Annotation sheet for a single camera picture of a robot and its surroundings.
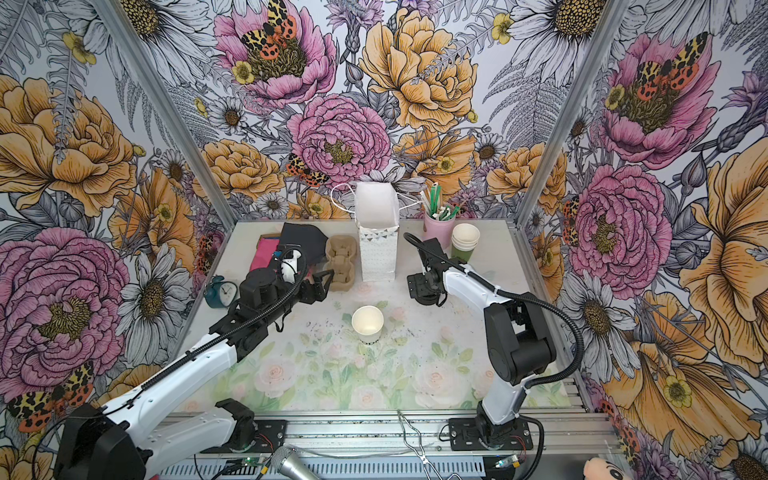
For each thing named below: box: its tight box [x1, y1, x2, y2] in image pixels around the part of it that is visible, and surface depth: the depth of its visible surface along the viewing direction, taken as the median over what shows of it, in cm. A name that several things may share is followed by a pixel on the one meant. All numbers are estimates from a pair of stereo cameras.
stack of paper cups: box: [452, 222, 481, 262], surface depth 102 cm
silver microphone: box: [271, 445, 321, 480], surface depth 69 cm
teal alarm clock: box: [203, 274, 238, 309], surface depth 96 cm
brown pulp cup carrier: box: [324, 235, 358, 292], surface depth 108 cm
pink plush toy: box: [583, 457, 631, 480], surface depth 65 cm
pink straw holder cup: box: [424, 212, 456, 251], surface depth 109 cm
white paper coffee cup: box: [351, 305, 385, 345], surface depth 87 cm
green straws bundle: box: [420, 182, 461, 221], surface depth 107 cm
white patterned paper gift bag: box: [355, 181, 400, 282], surface depth 97 cm
